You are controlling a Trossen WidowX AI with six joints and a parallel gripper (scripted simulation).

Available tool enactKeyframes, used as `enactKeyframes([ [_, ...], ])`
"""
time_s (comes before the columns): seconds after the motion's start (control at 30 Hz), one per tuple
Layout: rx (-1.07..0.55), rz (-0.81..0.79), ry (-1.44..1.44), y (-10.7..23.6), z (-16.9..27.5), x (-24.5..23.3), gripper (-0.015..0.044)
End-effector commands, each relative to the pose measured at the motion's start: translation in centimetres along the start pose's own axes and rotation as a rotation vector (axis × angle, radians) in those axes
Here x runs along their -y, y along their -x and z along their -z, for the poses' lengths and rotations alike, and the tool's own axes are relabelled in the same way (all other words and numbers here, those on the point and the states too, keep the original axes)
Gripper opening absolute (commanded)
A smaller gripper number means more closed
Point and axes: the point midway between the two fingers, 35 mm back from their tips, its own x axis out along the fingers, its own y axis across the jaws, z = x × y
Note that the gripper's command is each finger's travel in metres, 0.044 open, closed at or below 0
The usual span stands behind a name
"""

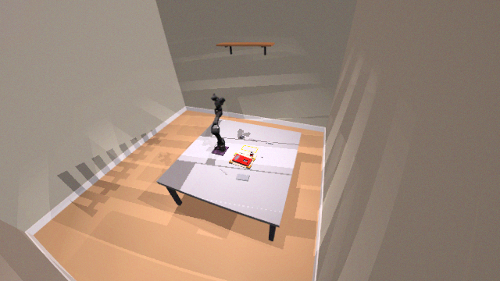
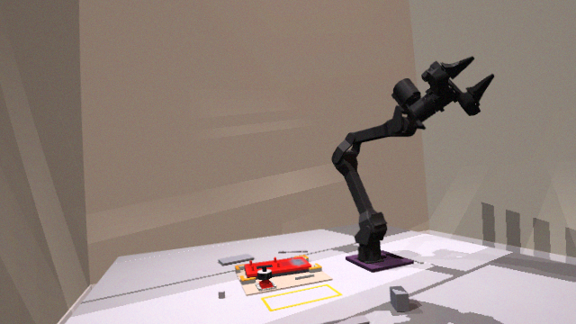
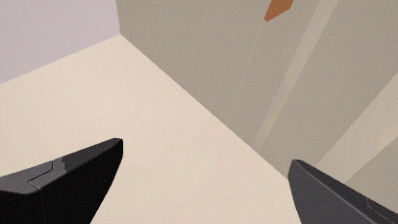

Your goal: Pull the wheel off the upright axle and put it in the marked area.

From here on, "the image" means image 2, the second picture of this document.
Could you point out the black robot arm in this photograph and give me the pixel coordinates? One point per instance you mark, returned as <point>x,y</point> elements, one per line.
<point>372,223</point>

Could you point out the black wheel with pale grey hub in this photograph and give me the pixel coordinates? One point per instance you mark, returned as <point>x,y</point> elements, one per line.
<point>264,275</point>

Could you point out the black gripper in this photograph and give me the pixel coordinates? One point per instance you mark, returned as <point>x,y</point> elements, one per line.
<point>469,100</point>

